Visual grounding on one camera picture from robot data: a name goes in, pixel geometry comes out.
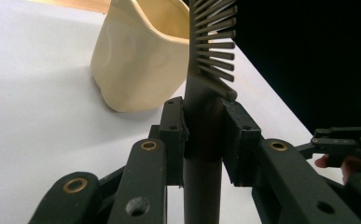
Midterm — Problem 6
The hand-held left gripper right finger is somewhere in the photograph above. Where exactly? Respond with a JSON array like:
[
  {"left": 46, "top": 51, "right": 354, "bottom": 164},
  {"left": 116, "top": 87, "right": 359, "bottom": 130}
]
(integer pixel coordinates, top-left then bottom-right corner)
[{"left": 222, "top": 99, "right": 263, "bottom": 189}]

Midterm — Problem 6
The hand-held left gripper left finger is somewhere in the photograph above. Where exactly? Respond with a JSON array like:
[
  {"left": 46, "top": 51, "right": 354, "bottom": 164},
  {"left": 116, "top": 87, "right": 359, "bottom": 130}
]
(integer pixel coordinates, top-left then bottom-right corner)
[{"left": 159, "top": 95, "right": 190, "bottom": 189}]

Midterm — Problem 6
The cream ceramic container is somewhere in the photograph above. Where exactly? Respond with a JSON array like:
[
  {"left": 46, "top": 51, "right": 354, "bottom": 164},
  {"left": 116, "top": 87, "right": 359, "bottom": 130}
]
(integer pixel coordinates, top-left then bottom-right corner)
[{"left": 90, "top": 0, "right": 191, "bottom": 114}]

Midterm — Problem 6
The black plastic comb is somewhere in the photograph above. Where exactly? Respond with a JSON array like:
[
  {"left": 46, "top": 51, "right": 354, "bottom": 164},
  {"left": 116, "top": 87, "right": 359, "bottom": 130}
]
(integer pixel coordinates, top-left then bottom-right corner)
[{"left": 182, "top": 0, "right": 239, "bottom": 224}]

